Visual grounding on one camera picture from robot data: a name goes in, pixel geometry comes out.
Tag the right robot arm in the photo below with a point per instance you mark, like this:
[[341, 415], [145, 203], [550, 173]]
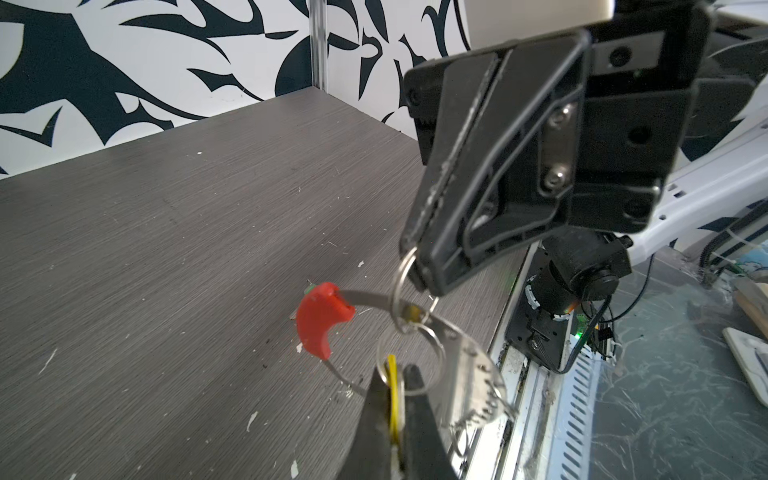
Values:
[[715, 171]]

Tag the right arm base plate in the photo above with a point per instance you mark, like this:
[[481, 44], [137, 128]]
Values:
[[570, 269]]

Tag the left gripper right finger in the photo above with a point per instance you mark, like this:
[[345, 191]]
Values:
[[421, 453]]

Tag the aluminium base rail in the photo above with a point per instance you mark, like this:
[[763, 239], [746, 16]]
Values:
[[515, 448]]

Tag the red key tag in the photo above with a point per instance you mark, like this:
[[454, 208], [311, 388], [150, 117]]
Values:
[[319, 311]]

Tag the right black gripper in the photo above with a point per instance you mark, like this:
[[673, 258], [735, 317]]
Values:
[[578, 128]]

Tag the white slotted cable duct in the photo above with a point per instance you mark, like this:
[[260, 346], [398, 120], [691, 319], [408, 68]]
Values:
[[571, 443]]

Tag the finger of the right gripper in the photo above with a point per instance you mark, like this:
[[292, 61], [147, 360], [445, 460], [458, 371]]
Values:
[[444, 97]]

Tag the yellow key tag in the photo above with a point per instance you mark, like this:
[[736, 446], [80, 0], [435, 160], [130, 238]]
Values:
[[396, 399]]

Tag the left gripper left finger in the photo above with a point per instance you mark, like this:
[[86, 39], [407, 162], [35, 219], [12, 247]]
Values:
[[369, 456]]

